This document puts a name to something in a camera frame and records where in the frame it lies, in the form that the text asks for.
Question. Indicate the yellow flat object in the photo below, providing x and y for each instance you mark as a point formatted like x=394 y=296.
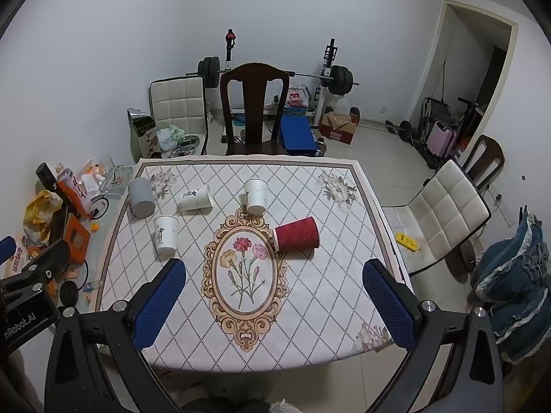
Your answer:
x=408 y=241

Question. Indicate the metal bowl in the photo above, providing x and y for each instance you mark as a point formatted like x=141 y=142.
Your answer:
x=186 y=143

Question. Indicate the red and white plastic bag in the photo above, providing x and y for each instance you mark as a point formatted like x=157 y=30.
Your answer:
x=297 y=97

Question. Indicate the pale green cloth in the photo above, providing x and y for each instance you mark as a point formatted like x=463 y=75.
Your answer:
x=168 y=134

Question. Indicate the black round lid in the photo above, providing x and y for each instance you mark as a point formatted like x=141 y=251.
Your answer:
x=68 y=292

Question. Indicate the pink suitcase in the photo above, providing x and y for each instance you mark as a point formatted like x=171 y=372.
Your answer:
x=441 y=140

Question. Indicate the clear plastic bag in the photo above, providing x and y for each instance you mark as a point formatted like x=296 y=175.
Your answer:
x=341 y=105

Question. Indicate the white padded chair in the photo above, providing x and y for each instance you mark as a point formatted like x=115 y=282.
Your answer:
x=447 y=206
x=177 y=103

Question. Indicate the orange box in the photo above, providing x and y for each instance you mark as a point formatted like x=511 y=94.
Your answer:
x=77 y=238

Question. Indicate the floral diamond pattern tablecloth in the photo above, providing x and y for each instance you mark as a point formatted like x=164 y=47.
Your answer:
x=327 y=266

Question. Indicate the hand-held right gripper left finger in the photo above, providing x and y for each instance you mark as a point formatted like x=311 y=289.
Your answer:
x=158 y=307

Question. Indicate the glass ashtray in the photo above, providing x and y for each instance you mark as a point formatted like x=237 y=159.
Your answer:
x=116 y=180

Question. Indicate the brown printed box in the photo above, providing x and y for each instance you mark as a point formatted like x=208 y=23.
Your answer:
x=146 y=137

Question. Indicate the small floor barbell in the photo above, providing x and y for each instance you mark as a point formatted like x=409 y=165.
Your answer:
x=404 y=130

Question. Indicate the weight bench rack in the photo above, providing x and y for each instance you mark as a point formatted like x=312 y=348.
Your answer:
x=329 y=58

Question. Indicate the black barbell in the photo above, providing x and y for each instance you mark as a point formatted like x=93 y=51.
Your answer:
x=342 y=79

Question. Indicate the black folded frame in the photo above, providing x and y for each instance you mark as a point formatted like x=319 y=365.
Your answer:
x=430 y=109

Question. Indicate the dark wooden chair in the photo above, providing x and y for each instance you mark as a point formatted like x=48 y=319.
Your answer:
x=254 y=94
x=496 y=155

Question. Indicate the cardboard box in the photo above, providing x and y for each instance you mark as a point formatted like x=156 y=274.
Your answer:
x=340 y=131

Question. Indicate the red ribbed paper cup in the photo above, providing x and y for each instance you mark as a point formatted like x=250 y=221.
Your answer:
x=298 y=235

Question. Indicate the yellow plastic bag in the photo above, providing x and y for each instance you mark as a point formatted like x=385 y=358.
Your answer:
x=41 y=211

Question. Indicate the white printed paper cup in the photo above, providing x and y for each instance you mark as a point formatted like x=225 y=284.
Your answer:
x=166 y=234
x=196 y=198
x=255 y=195

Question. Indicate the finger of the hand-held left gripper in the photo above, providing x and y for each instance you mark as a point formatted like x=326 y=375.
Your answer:
x=6 y=248
x=45 y=262

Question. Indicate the grey cup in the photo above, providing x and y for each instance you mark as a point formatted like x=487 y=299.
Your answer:
x=141 y=198

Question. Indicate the blue ruffled denim cloth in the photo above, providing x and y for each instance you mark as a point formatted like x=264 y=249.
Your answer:
x=516 y=275

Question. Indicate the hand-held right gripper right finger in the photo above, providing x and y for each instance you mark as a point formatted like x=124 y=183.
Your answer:
x=389 y=305

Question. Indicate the orange and black tool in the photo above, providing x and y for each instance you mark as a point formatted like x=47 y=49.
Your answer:
x=71 y=193

